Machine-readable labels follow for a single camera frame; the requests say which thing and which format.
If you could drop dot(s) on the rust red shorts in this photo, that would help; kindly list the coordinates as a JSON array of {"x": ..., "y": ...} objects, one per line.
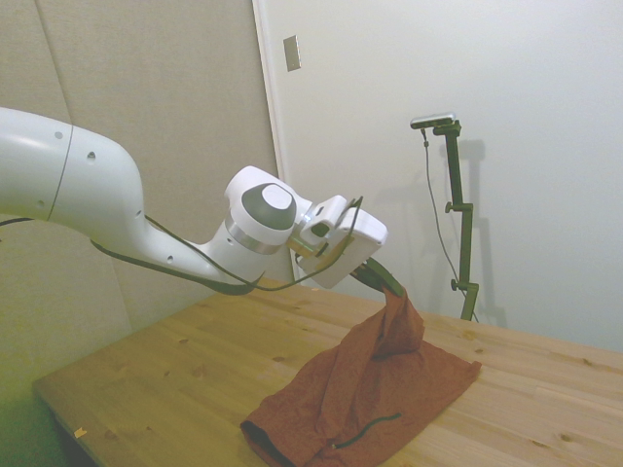
[{"x": 370, "y": 389}]

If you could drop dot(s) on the grey wall plate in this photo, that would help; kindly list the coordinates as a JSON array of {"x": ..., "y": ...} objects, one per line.
[{"x": 292, "y": 53}]

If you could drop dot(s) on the silver camera on stand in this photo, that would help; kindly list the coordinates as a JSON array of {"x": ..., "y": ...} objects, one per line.
[{"x": 433, "y": 120}]

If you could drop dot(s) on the small orange tape scrap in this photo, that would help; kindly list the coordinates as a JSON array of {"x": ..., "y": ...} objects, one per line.
[{"x": 80, "y": 431}]

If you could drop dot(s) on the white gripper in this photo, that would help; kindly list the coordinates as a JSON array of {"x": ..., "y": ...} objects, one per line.
[{"x": 355, "y": 248}]

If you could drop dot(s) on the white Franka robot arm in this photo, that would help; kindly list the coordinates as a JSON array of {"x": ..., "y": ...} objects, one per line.
[{"x": 97, "y": 185}]

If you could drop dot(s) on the dark jointed camera stand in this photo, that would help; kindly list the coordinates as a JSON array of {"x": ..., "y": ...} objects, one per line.
[{"x": 465, "y": 243}]

